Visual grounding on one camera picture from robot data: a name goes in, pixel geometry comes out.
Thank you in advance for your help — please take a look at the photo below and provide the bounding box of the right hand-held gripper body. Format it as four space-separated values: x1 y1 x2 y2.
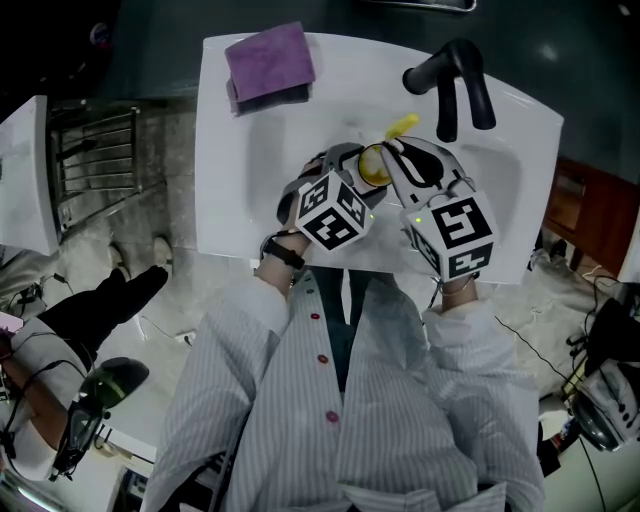
398 171 496 282

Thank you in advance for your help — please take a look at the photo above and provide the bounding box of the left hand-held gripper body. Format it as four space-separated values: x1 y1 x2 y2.
276 157 377 254

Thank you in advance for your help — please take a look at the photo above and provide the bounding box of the person's right forearm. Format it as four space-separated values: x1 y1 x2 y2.
439 276 482 314

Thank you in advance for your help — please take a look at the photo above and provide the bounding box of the person's left forearm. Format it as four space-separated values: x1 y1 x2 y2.
254 227 309 302

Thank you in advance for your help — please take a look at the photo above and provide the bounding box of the black wristband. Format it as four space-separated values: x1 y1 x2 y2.
259 234 307 272

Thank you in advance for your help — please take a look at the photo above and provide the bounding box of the black faucet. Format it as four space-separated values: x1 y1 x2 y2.
402 38 498 143

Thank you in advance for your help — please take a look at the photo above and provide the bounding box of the white ceramic sink basin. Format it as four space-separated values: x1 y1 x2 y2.
194 32 566 287

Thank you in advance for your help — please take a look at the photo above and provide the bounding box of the purple cloth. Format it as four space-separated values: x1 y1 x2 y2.
223 20 318 118

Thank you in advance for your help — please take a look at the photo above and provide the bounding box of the reddish brown wooden cabinet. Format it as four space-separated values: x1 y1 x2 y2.
542 157 640 282

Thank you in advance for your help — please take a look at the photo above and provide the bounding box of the person's striped white shirt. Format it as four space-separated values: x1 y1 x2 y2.
144 267 547 512

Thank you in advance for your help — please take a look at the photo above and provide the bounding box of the metal rack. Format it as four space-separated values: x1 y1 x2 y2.
47 99 167 237

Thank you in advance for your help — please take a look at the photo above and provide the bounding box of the thin wrist bracelet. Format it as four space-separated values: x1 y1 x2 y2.
442 279 474 300

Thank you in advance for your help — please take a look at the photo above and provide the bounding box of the thin black floor cable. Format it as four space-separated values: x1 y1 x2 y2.
494 314 572 382

